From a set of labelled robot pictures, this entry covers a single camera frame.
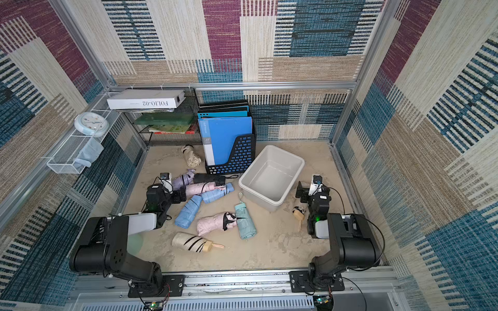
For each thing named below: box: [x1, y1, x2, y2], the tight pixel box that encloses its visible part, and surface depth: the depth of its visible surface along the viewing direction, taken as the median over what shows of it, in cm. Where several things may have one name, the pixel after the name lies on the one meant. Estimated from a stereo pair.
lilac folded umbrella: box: [172, 168, 197, 191], surface depth 104 cm
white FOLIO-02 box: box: [106, 89, 187, 110], surface depth 81 cm
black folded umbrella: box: [193, 172, 226, 186], surface depth 104 cm
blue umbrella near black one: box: [201, 182, 235, 205], surface depth 98 cm
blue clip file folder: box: [197, 116, 253, 166], surface depth 93 cm
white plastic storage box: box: [238, 145, 306, 212], surface depth 98 cm
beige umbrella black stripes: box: [171, 231, 226, 253], surface depth 82 cm
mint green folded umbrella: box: [234, 191, 257, 240], surface depth 88 cm
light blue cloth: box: [72, 136, 105, 170], surface depth 70 cm
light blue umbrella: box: [174, 194, 203, 229], surface depth 91 cm
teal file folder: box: [197, 104, 250, 119], surface depth 98 cm
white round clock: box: [73, 111, 109, 138], surface depth 76 cm
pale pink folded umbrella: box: [185, 181, 226, 199], surface depth 96 cm
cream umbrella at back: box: [180, 143, 202, 168], surface depth 110 cm
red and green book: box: [148, 123, 196, 135], surface depth 101 cm
